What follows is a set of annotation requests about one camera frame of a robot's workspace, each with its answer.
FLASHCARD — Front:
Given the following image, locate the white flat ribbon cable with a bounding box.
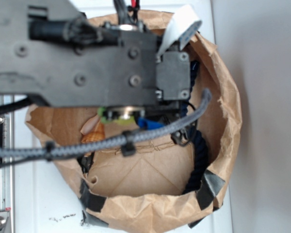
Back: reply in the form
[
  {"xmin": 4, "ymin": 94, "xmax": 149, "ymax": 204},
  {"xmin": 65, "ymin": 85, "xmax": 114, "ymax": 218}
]
[{"xmin": 157, "ymin": 4, "xmax": 203, "ymax": 57}]

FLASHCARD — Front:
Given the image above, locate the dark blue rope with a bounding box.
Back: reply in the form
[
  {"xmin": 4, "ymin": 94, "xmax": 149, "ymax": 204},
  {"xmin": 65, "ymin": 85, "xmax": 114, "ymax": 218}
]
[{"xmin": 179, "ymin": 60, "xmax": 209, "ymax": 195}]

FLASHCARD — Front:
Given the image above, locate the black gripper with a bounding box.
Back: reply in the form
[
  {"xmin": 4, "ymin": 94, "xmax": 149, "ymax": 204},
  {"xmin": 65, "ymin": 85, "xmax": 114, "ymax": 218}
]
[{"xmin": 0, "ymin": 0, "xmax": 161, "ymax": 122}]

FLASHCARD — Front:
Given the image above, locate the red and black wire bundle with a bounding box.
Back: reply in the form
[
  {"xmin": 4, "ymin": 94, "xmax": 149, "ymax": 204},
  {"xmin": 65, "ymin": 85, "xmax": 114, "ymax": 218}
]
[{"xmin": 113, "ymin": 0, "xmax": 141, "ymax": 25}]

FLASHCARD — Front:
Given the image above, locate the grey braided cable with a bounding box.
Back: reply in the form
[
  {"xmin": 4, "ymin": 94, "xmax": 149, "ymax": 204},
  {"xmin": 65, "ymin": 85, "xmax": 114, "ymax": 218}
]
[{"xmin": 0, "ymin": 88, "xmax": 212, "ymax": 161}]

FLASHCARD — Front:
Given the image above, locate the orange toy figure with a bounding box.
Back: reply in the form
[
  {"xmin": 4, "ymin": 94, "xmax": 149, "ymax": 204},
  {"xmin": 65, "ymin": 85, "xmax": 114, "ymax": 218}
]
[{"xmin": 81, "ymin": 115, "xmax": 106, "ymax": 144}]

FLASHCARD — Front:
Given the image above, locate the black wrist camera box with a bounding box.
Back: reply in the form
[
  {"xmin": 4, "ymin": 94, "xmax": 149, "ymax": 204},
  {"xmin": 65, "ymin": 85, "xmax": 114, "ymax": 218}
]
[{"xmin": 157, "ymin": 51, "xmax": 190, "ymax": 101}]

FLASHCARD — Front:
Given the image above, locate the brown paper bag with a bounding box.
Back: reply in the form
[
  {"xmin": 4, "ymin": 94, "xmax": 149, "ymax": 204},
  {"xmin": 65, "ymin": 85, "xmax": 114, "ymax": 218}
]
[{"xmin": 24, "ymin": 9, "xmax": 242, "ymax": 231}]

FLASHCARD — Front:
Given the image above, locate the green toy animal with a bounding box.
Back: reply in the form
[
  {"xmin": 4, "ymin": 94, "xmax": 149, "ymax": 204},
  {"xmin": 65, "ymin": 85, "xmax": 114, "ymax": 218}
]
[{"xmin": 97, "ymin": 107, "xmax": 135, "ymax": 125}]

